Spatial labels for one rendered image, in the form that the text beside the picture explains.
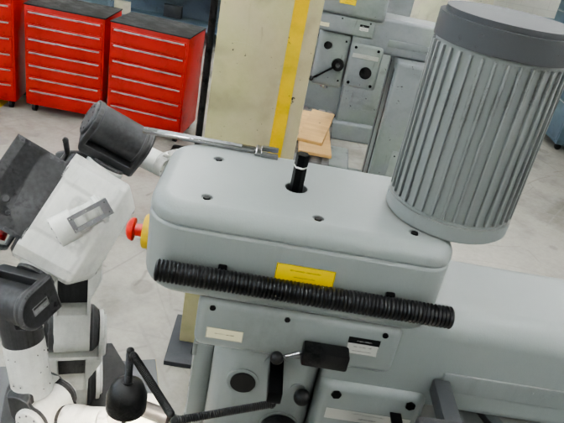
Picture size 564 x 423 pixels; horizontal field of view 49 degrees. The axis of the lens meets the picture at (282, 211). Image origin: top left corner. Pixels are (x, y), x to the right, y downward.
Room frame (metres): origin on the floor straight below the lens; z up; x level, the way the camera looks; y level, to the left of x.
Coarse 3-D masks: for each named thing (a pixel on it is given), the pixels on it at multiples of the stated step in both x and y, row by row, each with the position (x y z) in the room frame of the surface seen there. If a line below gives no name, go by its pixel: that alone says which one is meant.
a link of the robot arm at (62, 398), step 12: (60, 384) 1.05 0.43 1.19; (48, 396) 1.01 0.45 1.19; (60, 396) 1.02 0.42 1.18; (72, 396) 1.05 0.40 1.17; (36, 408) 0.97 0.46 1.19; (48, 408) 0.98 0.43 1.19; (60, 408) 1.00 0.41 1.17; (72, 408) 0.99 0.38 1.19; (84, 408) 0.99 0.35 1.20; (96, 408) 0.99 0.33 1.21; (48, 420) 0.96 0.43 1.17; (60, 420) 0.97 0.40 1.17; (72, 420) 0.96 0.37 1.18; (84, 420) 0.96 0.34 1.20
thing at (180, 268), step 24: (168, 264) 0.74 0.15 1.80; (192, 264) 0.75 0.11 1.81; (216, 288) 0.73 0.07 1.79; (240, 288) 0.74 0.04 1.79; (264, 288) 0.74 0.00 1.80; (288, 288) 0.75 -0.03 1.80; (312, 288) 0.75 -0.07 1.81; (360, 312) 0.75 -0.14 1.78; (384, 312) 0.75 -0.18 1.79; (408, 312) 0.75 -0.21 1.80; (432, 312) 0.76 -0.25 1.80
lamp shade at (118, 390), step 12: (120, 384) 0.78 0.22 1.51; (132, 384) 0.79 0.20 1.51; (108, 396) 0.77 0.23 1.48; (120, 396) 0.77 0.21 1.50; (132, 396) 0.77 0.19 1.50; (144, 396) 0.79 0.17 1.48; (108, 408) 0.77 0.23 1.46; (120, 408) 0.76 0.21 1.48; (132, 408) 0.76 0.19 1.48; (144, 408) 0.79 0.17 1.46; (120, 420) 0.76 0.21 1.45; (132, 420) 0.76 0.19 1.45
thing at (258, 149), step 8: (144, 128) 1.00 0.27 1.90; (152, 128) 1.01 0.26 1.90; (160, 136) 1.00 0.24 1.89; (168, 136) 1.00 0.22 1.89; (176, 136) 1.00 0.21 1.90; (184, 136) 1.01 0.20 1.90; (192, 136) 1.01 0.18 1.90; (208, 144) 1.00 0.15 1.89; (216, 144) 1.00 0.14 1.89; (224, 144) 1.01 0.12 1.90; (232, 144) 1.01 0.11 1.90; (240, 144) 1.02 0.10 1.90; (248, 152) 1.01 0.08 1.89; (256, 152) 1.00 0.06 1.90; (264, 152) 1.01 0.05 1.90; (272, 152) 1.03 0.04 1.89
